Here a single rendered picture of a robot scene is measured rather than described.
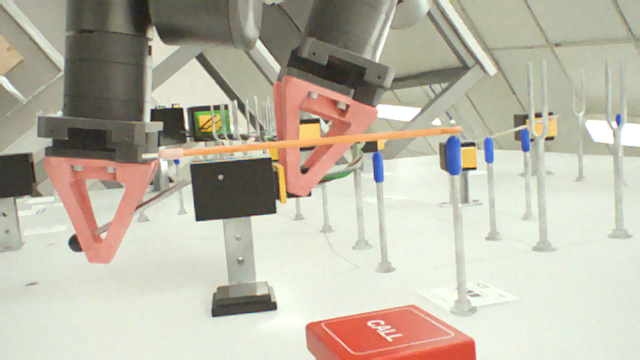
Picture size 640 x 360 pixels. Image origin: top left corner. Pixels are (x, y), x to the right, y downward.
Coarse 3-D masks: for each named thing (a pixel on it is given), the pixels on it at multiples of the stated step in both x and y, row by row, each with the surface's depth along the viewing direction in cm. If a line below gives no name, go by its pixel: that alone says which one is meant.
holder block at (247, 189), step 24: (192, 168) 45; (216, 168) 45; (240, 168) 46; (264, 168) 46; (192, 192) 45; (216, 192) 46; (240, 192) 46; (264, 192) 46; (216, 216) 46; (240, 216) 46
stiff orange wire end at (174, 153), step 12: (384, 132) 36; (396, 132) 36; (408, 132) 36; (420, 132) 36; (432, 132) 36; (444, 132) 36; (456, 132) 36; (252, 144) 36; (264, 144) 36; (276, 144) 36; (288, 144) 36; (300, 144) 36; (312, 144) 36; (324, 144) 36; (144, 156) 35; (156, 156) 35; (168, 156) 35; (180, 156) 35
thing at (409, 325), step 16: (336, 320) 27; (352, 320) 27; (368, 320) 27; (384, 320) 27; (400, 320) 26; (416, 320) 26; (432, 320) 26; (320, 336) 25; (336, 336) 25; (352, 336) 25; (368, 336) 25; (384, 336) 25; (400, 336) 25; (416, 336) 24; (432, 336) 24; (448, 336) 24; (464, 336) 24; (320, 352) 25; (336, 352) 24; (352, 352) 23; (368, 352) 23; (384, 352) 23; (400, 352) 23; (416, 352) 23; (432, 352) 23; (448, 352) 24; (464, 352) 24
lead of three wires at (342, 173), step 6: (354, 144) 55; (354, 150) 54; (360, 150) 53; (360, 156) 52; (354, 162) 51; (360, 162) 51; (348, 168) 49; (354, 168) 50; (330, 174) 49; (336, 174) 49; (342, 174) 49; (348, 174) 50; (324, 180) 49; (330, 180) 49
